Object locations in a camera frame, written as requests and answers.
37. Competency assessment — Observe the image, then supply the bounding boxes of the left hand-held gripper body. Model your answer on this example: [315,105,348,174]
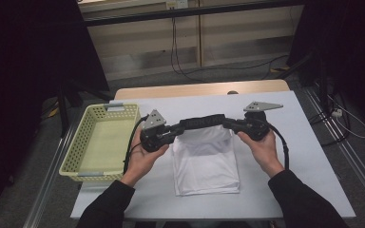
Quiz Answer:
[139,108,172,153]

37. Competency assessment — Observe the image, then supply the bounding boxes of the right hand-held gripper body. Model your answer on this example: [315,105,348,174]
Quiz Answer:
[242,101,284,142]

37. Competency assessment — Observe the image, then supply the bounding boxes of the white shorts with black waistband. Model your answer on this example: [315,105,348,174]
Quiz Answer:
[171,113,240,197]

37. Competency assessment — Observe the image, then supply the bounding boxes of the pale yellow perforated basket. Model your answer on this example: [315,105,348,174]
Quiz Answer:
[59,103,143,183]

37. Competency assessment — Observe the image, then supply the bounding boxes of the person's left hand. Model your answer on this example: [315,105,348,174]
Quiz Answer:
[121,136,170,188]

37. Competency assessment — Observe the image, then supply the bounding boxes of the person's right hand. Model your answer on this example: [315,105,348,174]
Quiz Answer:
[237,130,285,179]

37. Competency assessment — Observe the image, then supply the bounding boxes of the white table mat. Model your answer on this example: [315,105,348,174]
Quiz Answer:
[70,90,356,221]

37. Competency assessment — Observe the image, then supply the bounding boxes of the black stand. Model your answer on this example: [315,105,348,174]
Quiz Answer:
[56,79,115,137]
[277,47,331,96]

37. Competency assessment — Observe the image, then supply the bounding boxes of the black curtain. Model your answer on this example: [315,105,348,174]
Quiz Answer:
[286,0,365,134]
[0,0,110,222]

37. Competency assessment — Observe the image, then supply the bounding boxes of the left hand-held gripper cable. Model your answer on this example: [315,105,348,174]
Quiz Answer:
[123,115,149,174]

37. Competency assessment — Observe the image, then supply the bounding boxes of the hand-held gripper cable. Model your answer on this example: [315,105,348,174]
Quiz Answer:
[123,115,149,174]
[265,123,290,170]

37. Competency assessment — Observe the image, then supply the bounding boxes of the right hand-held gripper cable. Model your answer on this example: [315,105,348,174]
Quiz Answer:
[265,123,290,170]

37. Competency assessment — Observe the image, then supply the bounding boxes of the black floor cable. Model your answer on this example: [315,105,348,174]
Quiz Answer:
[183,54,290,81]

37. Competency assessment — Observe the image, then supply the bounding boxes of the black hanging cable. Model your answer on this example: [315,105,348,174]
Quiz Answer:
[169,17,203,84]

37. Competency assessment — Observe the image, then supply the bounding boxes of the aluminium floor rail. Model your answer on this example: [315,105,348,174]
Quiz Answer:
[303,86,365,217]
[22,126,77,228]

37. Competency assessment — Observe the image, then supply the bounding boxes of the white cable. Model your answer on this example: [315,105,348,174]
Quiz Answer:
[327,94,365,140]

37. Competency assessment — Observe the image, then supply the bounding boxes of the white wall socket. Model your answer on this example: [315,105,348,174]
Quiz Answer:
[165,0,189,10]

